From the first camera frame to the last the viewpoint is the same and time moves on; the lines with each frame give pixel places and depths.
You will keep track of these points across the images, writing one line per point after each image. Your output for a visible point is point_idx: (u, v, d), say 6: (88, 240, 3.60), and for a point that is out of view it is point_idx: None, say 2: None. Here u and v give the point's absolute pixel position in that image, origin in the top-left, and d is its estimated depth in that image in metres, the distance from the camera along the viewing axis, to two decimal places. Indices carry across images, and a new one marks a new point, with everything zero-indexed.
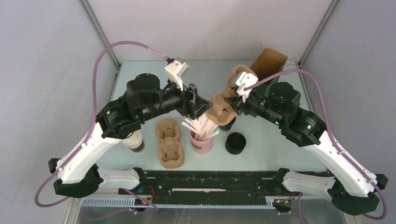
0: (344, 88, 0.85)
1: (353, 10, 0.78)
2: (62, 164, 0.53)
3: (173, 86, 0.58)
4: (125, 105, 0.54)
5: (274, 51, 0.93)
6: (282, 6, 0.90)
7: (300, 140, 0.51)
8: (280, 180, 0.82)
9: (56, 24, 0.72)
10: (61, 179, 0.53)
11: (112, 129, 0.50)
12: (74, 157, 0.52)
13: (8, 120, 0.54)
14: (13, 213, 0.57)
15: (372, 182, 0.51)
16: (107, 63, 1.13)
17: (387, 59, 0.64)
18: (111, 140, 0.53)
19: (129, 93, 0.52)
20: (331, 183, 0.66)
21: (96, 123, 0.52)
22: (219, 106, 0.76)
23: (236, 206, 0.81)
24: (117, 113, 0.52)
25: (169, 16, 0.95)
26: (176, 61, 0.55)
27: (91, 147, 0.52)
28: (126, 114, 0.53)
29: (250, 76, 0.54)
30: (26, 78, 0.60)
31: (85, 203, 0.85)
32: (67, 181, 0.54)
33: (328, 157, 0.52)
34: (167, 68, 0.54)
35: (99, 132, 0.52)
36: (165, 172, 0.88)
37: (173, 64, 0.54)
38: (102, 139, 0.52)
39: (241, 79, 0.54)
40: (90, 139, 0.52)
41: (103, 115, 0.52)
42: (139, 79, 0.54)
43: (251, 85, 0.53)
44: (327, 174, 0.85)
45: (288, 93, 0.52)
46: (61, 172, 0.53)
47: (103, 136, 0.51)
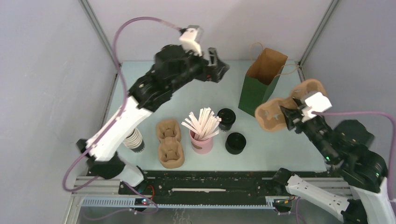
0: (344, 88, 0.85)
1: (352, 10, 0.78)
2: (94, 141, 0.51)
3: (191, 53, 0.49)
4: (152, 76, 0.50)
5: (274, 52, 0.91)
6: (282, 6, 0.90)
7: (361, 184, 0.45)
8: (280, 181, 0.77)
9: (56, 24, 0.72)
10: (95, 156, 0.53)
11: (147, 101, 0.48)
12: (106, 132, 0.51)
13: (8, 120, 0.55)
14: (14, 213, 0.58)
15: None
16: (108, 63, 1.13)
17: (386, 59, 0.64)
18: (145, 112, 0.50)
19: (156, 64, 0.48)
20: (347, 205, 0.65)
21: (129, 97, 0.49)
22: (273, 112, 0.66)
23: (236, 206, 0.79)
24: (149, 85, 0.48)
25: (169, 17, 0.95)
26: (189, 28, 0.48)
27: (126, 121, 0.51)
28: (157, 85, 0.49)
29: (324, 99, 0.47)
30: (26, 78, 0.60)
31: (85, 203, 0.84)
32: (102, 157, 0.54)
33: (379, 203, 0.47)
34: (181, 38, 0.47)
35: (132, 105, 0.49)
36: (165, 172, 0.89)
37: (187, 32, 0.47)
38: (137, 111, 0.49)
39: (312, 100, 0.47)
40: (123, 113, 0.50)
41: (134, 90, 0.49)
42: (166, 48, 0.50)
43: (318, 110, 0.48)
44: (327, 174, 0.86)
45: (362, 134, 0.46)
46: (95, 149, 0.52)
47: (138, 107, 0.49)
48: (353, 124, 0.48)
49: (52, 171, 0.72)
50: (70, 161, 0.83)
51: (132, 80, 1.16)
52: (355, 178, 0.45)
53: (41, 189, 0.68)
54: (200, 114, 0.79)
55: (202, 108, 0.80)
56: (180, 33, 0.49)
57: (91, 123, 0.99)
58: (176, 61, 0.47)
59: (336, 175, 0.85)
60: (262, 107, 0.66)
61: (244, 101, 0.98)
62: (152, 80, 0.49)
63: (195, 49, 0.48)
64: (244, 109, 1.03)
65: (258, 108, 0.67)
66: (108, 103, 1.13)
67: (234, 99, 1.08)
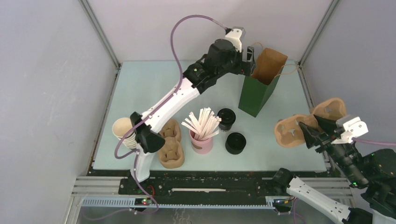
0: (343, 89, 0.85)
1: (353, 9, 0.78)
2: (151, 113, 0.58)
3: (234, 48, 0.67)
4: (204, 65, 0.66)
5: (274, 51, 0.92)
6: (282, 6, 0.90)
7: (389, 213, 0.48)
8: (282, 182, 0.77)
9: (56, 24, 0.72)
10: (150, 125, 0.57)
11: (200, 81, 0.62)
12: (163, 105, 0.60)
13: (8, 119, 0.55)
14: (14, 213, 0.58)
15: None
16: (108, 63, 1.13)
17: (386, 59, 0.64)
18: (197, 92, 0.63)
19: (210, 52, 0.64)
20: (347, 213, 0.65)
21: (184, 79, 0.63)
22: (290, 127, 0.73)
23: (236, 206, 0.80)
24: (202, 70, 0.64)
25: (169, 16, 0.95)
26: (235, 29, 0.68)
27: (180, 96, 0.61)
28: (208, 70, 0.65)
29: (363, 124, 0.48)
30: (26, 78, 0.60)
31: (85, 203, 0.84)
32: (154, 129, 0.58)
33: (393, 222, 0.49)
34: (229, 35, 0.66)
35: (189, 84, 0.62)
36: (165, 172, 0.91)
37: (234, 31, 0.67)
38: (192, 90, 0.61)
39: (350, 124, 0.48)
40: (180, 90, 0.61)
41: (190, 73, 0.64)
42: (218, 41, 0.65)
43: (356, 136, 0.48)
44: (328, 174, 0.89)
45: None
46: (150, 119, 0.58)
47: (192, 86, 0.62)
48: (389, 155, 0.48)
49: (52, 171, 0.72)
50: (70, 161, 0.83)
51: (132, 80, 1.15)
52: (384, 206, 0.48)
53: (41, 189, 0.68)
54: (200, 113, 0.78)
55: (202, 108, 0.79)
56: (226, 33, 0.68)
57: (91, 123, 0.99)
58: (227, 51, 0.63)
59: (336, 175, 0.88)
60: (283, 122, 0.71)
61: (243, 101, 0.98)
62: (202, 66, 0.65)
63: (237, 44, 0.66)
64: (244, 109, 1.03)
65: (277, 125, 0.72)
66: (108, 103, 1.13)
67: (234, 99, 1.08)
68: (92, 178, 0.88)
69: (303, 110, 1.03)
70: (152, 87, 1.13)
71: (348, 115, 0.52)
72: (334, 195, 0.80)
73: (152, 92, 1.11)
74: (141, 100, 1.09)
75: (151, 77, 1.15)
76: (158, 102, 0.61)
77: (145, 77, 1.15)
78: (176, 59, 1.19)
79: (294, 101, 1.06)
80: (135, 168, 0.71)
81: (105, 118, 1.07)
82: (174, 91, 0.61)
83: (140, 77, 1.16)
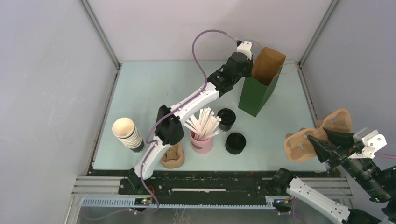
0: (343, 89, 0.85)
1: (353, 10, 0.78)
2: (180, 106, 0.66)
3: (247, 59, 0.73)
4: (222, 72, 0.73)
5: (273, 50, 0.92)
6: (282, 6, 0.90)
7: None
8: (282, 182, 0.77)
9: (56, 24, 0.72)
10: (179, 116, 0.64)
11: (222, 87, 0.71)
12: (190, 101, 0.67)
13: (8, 119, 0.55)
14: (14, 213, 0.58)
15: None
16: (108, 63, 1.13)
17: (385, 59, 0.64)
18: (218, 94, 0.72)
19: (228, 64, 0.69)
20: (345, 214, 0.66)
21: (208, 83, 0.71)
22: (298, 140, 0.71)
23: (236, 206, 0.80)
24: (223, 77, 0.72)
25: (169, 16, 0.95)
26: (245, 41, 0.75)
27: (206, 96, 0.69)
28: (227, 78, 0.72)
29: (381, 137, 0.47)
30: (26, 78, 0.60)
31: (85, 203, 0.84)
32: (182, 121, 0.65)
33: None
34: (242, 46, 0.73)
35: (213, 87, 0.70)
36: (165, 172, 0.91)
37: (244, 44, 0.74)
38: (215, 91, 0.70)
39: (369, 136, 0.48)
40: (205, 90, 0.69)
41: (213, 80, 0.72)
42: (235, 53, 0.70)
43: (378, 150, 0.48)
44: (327, 175, 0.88)
45: None
46: (179, 112, 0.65)
47: (215, 88, 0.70)
48: None
49: (51, 171, 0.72)
50: (70, 161, 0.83)
51: (132, 80, 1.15)
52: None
53: (41, 189, 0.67)
54: (200, 114, 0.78)
55: (202, 108, 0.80)
56: (237, 45, 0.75)
57: (91, 123, 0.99)
58: (243, 62, 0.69)
59: (336, 175, 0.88)
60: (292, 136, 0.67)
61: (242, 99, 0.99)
62: (222, 74, 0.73)
63: (248, 53, 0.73)
64: (244, 109, 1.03)
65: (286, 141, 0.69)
66: (108, 102, 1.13)
67: (234, 99, 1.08)
68: (91, 178, 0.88)
69: (302, 110, 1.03)
70: (152, 87, 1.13)
71: (364, 129, 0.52)
72: (333, 195, 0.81)
73: (152, 92, 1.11)
74: (141, 100, 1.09)
75: (151, 77, 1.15)
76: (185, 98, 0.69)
77: (145, 77, 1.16)
78: (176, 59, 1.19)
79: (293, 101, 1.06)
80: (144, 163, 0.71)
81: (106, 118, 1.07)
82: (201, 91, 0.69)
83: (140, 77, 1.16)
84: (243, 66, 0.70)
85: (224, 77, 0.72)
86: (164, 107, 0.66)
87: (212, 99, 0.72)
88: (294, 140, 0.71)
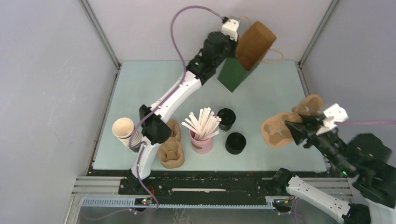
0: (343, 89, 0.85)
1: (352, 10, 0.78)
2: (160, 104, 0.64)
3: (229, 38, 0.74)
4: (201, 57, 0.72)
5: (265, 27, 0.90)
6: (282, 6, 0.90)
7: (381, 199, 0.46)
8: (282, 182, 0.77)
9: (56, 24, 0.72)
10: (159, 115, 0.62)
11: (202, 73, 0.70)
12: (169, 97, 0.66)
13: (8, 119, 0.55)
14: (14, 213, 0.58)
15: None
16: (108, 63, 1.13)
17: (385, 59, 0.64)
18: (200, 82, 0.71)
19: (204, 47, 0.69)
20: (347, 209, 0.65)
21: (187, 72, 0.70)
22: (277, 126, 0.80)
23: (236, 206, 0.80)
24: (203, 63, 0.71)
25: (169, 16, 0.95)
26: (232, 20, 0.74)
27: (186, 87, 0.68)
28: (207, 62, 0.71)
29: (342, 110, 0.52)
30: (26, 78, 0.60)
31: (86, 203, 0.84)
32: (164, 119, 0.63)
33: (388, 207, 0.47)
34: (228, 26, 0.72)
35: (192, 76, 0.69)
36: (165, 172, 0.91)
37: (231, 23, 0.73)
38: (196, 80, 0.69)
39: (331, 110, 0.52)
40: (185, 82, 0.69)
41: (192, 66, 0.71)
42: (211, 35, 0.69)
43: (340, 121, 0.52)
44: (327, 175, 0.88)
45: (379, 149, 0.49)
46: (159, 110, 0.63)
47: (195, 78, 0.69)
48: (369, 140, 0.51)
49: (51, 171, 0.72)
50: (70, 161, 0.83)
51: (132, 80, 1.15)
52: (375, 192, 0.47)
53: (41, 189, 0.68)
54: (200, 113, 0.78)
55: (202, 108, 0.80)
56: (223, 23, 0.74)
57: (91, 123, 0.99)
58: (220, 44, 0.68)
59: (336, 175, 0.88)
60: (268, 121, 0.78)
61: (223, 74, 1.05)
62: (201, 59, 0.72)
63: (232, 33, 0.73)
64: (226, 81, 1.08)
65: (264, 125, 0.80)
66: (108, 103, 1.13)
67: (234, 99, 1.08)
68: (91, 178, 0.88)
69: None
70: (152, 87, 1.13)
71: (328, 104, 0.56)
72: (334, 195, 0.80)
73: (152, 92, 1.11)
74: (141, 100, 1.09)
75: (151, 77, 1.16)
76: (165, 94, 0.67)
77: (144, 77, 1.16)
78: (176, 59, 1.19)
79: (294, 101, 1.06)
80: (138, 164, 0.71)
81: (106, 118, 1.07)
82: (180, 83, 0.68)
83: (140, 77, 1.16)
84: (222, 46, 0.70)
85: (204, 62, 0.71)
86: (144, 108, 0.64)
87: (194, 89, 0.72)
88: (273, 126, 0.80)
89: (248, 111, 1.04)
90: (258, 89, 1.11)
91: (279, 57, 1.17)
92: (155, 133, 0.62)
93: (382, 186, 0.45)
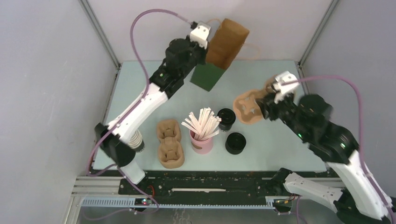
0: (342, 89, 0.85)
1: (352, 10, 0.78)
2: (118, 122, 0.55)
3: (197, 44, 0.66)
4: (166, 68, 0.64)
5: (235, 24, 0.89)
6: (282, 7, 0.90)
7: (330, 157, 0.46)
8: (281, 179, 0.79)
9: (56, 24, 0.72)
10: (118, 135, 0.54)
11: (167, 85, 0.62)
12: (130, 112, 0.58)
13: (9, 119, 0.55)
14: (14, 213, 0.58)
15: (388, 206, 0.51)
16: (108, 63, 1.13)
17: (384, 60, 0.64)
18: (165, 95, 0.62)
19: (167, 57, 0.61)
20: (337, 194, 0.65)
21: (151, 85, 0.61)
22: (248, 106, 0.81)
23: (236, 206, 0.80)
24: (168, 74, 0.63)
25: (169, 16, 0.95)
26: (201, 26, 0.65)
27: (149, 102, 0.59)
28: (172, 74, 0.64)
29: (292, 76, 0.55)
30: (26, 78, 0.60)
31: (85, 203, 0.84)
32: (124, 138, 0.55)
33: (356, 178, 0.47)
34: (197, 35, 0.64)
35: (157, 88, 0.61)
36: (165, 172, 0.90)
37: (200, 31, 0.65)
38: (160, 94, 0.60)
39: (281, 76, 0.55)
40: (147, 95, 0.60)
41: (155, 79, 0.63)
42: (173, 44, 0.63)
43: (290, 84, 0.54)
44: (327, 175, 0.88)
45: (321, 105, 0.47)
46: (118, 128, 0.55)
47: (160, 90, 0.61)
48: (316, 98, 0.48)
49: (51, 172, 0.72)
50: (70, 161, 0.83)
51: (132, 80, 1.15)
52: (322, 151, 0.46)
53: (41, 189, 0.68)
54: (200, 113, 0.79)
55: (202, 108, 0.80)
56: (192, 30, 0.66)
57: (91, 123, 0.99)
58: (183, 52, 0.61)
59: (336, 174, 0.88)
60: (240, 100, 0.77)
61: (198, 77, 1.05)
62: (166, 71, 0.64)
63: (202, 41, 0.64)
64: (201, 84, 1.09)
65: (237, 101, 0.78)
66: (108, 103, 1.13)
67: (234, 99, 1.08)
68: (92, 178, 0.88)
69: None
70: None
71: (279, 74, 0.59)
72: None
73: None
74: None
75: None
76: (126, 109, 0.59)
77: (144, 77, 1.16)
78: None
79: None
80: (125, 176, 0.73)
81: (106, 118, 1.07)
82: (142, 96, 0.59)
83: (140, 77, 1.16)
84: (187, 53, 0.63)
85: (169, 73, 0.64)
86: (99, 128, 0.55)
87: (159, 103, 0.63)
88: (244, 107, 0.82)
89: None
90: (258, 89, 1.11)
91: (279, 57, 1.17)
92: (115, 153, 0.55)
93: (330, 143, 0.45)
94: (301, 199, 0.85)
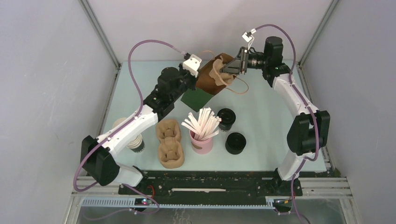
0: (342, 88, 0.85)
1: (350, 10, 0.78)
2: (109, 135, 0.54)
3: (188, 73, 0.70)
4: (158, 94, 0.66)
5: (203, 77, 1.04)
6: (281, 6, 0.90)
7: (268, 79, 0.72)
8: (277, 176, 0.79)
9: (56, 24, 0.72)
10: (109, 148, 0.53)
11: (160, 109, 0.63)
12: (122, 128, 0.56)
13: (8, 120, 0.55)
14: (13, 213, 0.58)
15: (307, 105, 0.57)
16: (107, 63, 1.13)
17: (383, 60, 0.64)
18: (156, 120, 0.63)
19: (159, 84, 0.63)
20: (304, 162, 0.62)
21: (144, 106, 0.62)
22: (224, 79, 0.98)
23: (236, 206, 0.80)
24: (161, 99, 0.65)
25: (168, 15, 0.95)
26: (193, 57, 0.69)
27: (143, 121, 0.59)
28: (164, 99, 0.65)
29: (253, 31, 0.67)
30: (26, 78, 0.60)
31: (86, 203, 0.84)
32: (113, 152, 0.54)
33: (282, 87, 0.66)
34: (189, 65, 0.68)
35: (150, 109, 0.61)
36: (165, 172, 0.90)
37: (192, 61, 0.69)
38: (153, 114, 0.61)
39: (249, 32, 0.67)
40: (141, 114, 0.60)
41: (149, 102, 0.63)
42: (164, 72, 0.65)
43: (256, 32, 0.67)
44: (328, 174, 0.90)
45: (278, 42, 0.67)
46: (109, 142, 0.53)
47: (153, 111, 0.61)
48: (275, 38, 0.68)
49: (51, 172, 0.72)
50: (70, 160, 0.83)
51: (132, 80, 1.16)
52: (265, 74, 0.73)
53: (40, 189, 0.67)
54: (200, 114, 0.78)
55: (202, 108, 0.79)
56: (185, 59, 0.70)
57: (91, 123, 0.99)
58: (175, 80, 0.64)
59: (336, 175, 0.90)
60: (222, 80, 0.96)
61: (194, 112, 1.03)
62: (158, 96, 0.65)
63: (193, 71, 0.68)
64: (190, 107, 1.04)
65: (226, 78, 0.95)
66: (108, 102, 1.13)
67: (234, 99, 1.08)
68: (91, 178, 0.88)
69: None
70: (152, 87, 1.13)
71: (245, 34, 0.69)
72: (333, 194, 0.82)
73: None
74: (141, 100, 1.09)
75: (151, 77, 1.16)
76: (117, 125, 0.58)
77: (145, 77, 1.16)
78: (176, 59, 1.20)
79: None
80: (121, 183, 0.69)
81: (106, 118, 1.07)
82: (135, 115, 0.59)
83: (140, 77, 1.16)
84: (178, 81, 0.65)
85: (161, 98, 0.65)
86: (88, 140, 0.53)
87: (149, 124, 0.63)
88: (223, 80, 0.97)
89: (247, 111, 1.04)
90: (258, 89, 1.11)
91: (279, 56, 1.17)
92: (99, 171, 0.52)
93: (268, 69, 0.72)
94: (301, 199, 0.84)
